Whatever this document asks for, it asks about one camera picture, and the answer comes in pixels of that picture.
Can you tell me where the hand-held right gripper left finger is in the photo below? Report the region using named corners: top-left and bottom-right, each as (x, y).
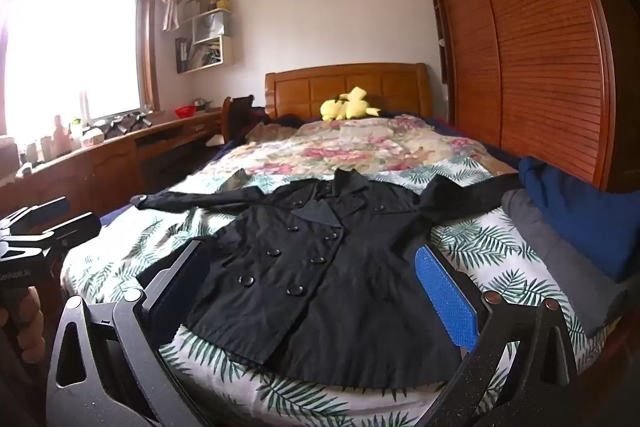
top-left (46, 239), bottom-right (221, 427)

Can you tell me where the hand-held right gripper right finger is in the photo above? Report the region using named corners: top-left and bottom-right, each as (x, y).
top-left (414, 243), bottom-right (581, 427)

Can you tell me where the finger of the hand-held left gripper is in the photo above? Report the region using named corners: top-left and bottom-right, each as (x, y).
top-left (0, 196), bottom-right (71, 235)
top-left (7, 213), bottom-right (102, 253)

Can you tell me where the black double-breasted coat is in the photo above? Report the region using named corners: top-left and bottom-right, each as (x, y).
top-left (131, 167), bottom-right (523, 390)

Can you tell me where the dark clothes pile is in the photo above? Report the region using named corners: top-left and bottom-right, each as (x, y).
top-left (248, 106), bottom-right (306, 128)

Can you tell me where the person's left hand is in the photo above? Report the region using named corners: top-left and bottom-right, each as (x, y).
top-left (15, 287), bottom-right (47, 358)

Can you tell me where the leaf print bed sheet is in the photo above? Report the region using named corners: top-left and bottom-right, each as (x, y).
top-left (60, 154), bottom-right (601, 427)

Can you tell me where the pink bottle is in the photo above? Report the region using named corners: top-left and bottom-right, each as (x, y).
top-left (51, 114), bottom-right (72, 155)

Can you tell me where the wooden desk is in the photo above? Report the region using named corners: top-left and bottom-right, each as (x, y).
top-left (0, 107), bottom-right (226, 218)

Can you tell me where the black gear pile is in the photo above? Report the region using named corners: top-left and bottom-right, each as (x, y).
top-left (87, 111), bottom-right (153, 138)

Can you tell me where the grey garment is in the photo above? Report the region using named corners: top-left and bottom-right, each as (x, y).
top-left (500, 189), bottom-right (631, 338)

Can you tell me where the window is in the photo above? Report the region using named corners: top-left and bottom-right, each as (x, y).
top-left (0, 0), bottom-right (161, 138)

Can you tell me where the blue garment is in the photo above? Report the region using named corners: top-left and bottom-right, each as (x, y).
top-left (517, 157), bottom-right (640, 283)

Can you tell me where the floral quilt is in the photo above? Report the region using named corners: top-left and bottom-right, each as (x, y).
top-left (210, 114), bottom-right (501, 188)

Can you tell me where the yellow plush toy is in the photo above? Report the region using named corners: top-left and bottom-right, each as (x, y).
top-left (320, 87), bottom-right (383, 122)

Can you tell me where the wooden bed headboard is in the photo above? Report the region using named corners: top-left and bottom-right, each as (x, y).
top-left (264, 63), bottom-right (433, 122)

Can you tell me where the wooden louvred wardrobe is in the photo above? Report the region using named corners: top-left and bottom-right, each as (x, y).
top-left (419, 0), bottom-right (640, 192)

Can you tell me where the white wall shelf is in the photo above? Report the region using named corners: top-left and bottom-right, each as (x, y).
top-left (175, 0), bottom-right (236, 75)

